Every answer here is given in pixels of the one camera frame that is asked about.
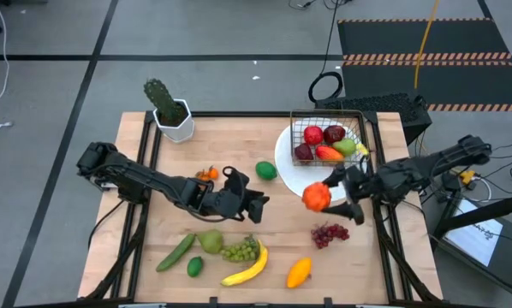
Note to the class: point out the white plate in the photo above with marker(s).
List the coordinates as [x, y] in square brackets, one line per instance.
[299, 179]

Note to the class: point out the black hazard-striped floor mat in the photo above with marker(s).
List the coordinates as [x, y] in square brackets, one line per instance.
[410, 38]

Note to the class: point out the small green lime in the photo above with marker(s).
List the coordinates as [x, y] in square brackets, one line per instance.
[194, 266]

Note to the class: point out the yellow banana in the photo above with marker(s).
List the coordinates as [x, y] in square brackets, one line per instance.
[251, 271]

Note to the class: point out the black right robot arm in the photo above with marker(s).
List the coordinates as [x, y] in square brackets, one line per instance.
[431, 169]

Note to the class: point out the green cactus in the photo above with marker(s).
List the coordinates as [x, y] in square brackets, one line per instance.
[162, 100]

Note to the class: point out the red grape bunch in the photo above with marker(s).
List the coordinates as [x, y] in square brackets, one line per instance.
[326, 234]

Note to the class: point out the black perforated box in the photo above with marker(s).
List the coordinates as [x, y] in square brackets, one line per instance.
[376, 104]

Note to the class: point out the small orange tomatoes cluster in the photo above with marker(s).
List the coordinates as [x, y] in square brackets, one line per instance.
[213, 173]

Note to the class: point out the red orange mango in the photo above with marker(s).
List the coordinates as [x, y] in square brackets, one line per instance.
[329, 153]

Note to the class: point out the large green lime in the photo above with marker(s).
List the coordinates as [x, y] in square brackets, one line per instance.
[266, 170]

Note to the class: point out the green pear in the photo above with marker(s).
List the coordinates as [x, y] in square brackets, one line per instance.
[211, 242]

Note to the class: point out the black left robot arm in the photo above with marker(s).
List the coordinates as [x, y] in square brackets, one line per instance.
[132, 179]

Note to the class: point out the dark red pomegranate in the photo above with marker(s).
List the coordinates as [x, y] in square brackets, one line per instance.
[303, 151]

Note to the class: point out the dark red apple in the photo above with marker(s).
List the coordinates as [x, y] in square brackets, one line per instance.
[334, 133]

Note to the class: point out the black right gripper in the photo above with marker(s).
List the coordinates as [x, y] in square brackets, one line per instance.
[365, 186]

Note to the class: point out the black support beam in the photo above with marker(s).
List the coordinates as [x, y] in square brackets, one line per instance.
[483, 215]

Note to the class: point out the bright red round fruit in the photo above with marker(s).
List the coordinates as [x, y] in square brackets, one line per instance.
[313, 135]

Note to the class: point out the green grape bunch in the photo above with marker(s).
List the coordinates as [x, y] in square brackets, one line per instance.
[239, 252]

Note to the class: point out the pale green fruit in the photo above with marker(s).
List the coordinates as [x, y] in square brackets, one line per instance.
[345, 147]

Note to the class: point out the yellow orange lemon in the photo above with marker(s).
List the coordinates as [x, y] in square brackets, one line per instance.
[299, 273]

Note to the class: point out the monitor with white screen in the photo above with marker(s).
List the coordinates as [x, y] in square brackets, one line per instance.
[474, 235]

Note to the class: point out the red bell pepper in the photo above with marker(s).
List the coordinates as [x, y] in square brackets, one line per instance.
[316, 197]

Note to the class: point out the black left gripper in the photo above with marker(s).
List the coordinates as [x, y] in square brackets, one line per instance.
[226, 201]

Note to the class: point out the silver mounting plate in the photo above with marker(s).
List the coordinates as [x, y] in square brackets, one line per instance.
[106, 186]

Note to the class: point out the green cucumber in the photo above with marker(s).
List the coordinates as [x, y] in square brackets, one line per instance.
[176, 252]

